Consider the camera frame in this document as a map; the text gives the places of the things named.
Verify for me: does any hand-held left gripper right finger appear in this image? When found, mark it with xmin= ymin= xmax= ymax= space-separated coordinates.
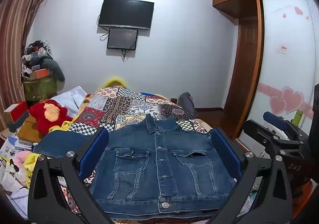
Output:
xmin=207 ymin=127 xmax=293 ymax=224

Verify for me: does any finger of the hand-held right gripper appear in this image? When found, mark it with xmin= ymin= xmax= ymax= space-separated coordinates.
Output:
xmin=263 ymin=111 xmax=307 ymax=141
xmin=242 ymin=119 xmax=304 ymax=157

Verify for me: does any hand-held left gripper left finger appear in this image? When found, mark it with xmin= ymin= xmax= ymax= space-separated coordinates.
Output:
xmin=27 ymin=126 xmax=115 ymax=224

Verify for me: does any blue denim jacket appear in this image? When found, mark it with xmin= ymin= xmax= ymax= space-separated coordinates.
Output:
xmin=32 ymin=114 xmax=238 ymax=217

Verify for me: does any green bottle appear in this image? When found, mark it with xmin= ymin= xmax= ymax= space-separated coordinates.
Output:
xmin=292 ymin=110 xmax=303 ymax=126

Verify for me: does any frosted sliding door with hearts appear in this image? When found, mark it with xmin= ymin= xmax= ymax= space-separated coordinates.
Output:
xmin=245 ymin=0 xmax=319 ymax=141

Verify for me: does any patchwork patterned blanket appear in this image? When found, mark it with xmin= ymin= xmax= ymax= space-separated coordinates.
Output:
xmin=56 ymin=86 xmax=220 ymax=224

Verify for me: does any red plush toy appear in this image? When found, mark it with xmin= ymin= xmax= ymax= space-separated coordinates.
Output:
xmin=28 ymin=99 xmax=74 ymax=136

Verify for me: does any grey backpack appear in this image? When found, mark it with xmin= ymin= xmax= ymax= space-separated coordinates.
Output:
xmin=177 ymin=92 xmax=199 ymax=119

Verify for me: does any yellow fleece blanket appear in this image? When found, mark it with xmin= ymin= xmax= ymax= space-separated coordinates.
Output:
xmin=23 ymin=120 xmax=76 ymax=190

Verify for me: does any yellow plush headrest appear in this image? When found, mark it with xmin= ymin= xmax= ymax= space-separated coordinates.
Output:
xmin=102 ymin=77 xmax=129 ymax=89

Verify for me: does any brown cardboard box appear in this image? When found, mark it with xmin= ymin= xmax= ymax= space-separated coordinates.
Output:
xmin=16 ymin=115 xmax=44 ymax=143

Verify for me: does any pink plush toy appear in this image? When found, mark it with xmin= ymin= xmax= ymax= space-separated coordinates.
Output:
xmin=9 ymin=151 xmax=30 ymax=180

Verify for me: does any green patterned box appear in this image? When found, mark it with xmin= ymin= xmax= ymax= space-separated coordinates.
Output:
xmin=23 ymin=75 xmax=58 ymax=101

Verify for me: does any pile of papers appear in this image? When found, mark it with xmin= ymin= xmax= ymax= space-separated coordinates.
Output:
xmin=0 ymin=134 xmax=34 ymax=206

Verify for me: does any red box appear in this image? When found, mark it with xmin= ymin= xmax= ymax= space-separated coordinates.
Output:
xmin=3 ymin=100 xmax=29 ymax=122

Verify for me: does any grey neck pillow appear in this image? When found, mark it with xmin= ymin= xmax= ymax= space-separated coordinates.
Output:
xmin=42 ymin=58 xmax=66 ymax=83

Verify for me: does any orange shoe box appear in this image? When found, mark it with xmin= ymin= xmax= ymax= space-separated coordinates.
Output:
xmin=32 ymin=68 xmax=50 ymax=80

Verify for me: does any brown striped curtain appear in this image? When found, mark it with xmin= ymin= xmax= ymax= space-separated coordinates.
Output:
xmin=0 ymin=0 xmax=54 ymax=116

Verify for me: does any small black wall monitor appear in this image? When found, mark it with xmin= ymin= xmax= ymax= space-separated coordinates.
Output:
xmin=107 ymin=28 xmax=139 ymax=51

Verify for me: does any black wall television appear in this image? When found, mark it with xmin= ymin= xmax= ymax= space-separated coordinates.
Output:
xmin=97 ymin=0 xmax=155 ymax=31

